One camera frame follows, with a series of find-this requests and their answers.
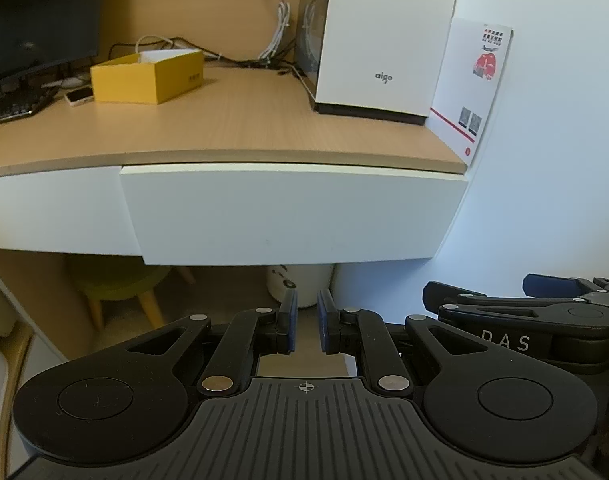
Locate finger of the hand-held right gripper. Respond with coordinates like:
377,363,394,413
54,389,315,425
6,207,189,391
523,273,609,312
422,281,609,336

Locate black computer monitor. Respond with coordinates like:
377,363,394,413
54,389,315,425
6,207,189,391
0,0,106,87

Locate white computer case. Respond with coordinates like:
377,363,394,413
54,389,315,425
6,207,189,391
294,0,463,126

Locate white waste bin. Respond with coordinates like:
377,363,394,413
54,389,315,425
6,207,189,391
266,263,335,309

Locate small white phone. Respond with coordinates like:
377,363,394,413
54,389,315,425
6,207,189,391
64,86,94,108

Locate wide white drawer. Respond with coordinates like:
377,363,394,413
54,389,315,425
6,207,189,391
118,162,470,267

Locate narrow white drawer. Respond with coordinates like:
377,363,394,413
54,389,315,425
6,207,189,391
0,165,144,257

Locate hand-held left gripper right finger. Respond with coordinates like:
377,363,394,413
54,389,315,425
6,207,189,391
317,287,489,396

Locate white power cable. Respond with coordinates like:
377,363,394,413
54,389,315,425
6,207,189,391
248,0,292,62

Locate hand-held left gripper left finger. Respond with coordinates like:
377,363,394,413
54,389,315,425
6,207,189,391
124,287,299,396

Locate looped white cable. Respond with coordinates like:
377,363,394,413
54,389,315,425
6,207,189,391
134,34,221,62

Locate green stool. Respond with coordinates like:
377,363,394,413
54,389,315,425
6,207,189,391
67,255,196,329

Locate black keyboard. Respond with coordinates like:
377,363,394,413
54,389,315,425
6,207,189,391
0,85,60,129

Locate yellow cardboard box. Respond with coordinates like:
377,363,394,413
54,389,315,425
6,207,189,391
89,49,206,106

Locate black cables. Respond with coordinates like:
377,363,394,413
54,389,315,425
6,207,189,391
108,41,306,79

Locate white card with red print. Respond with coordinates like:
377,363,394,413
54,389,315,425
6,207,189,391
429,16,515,167

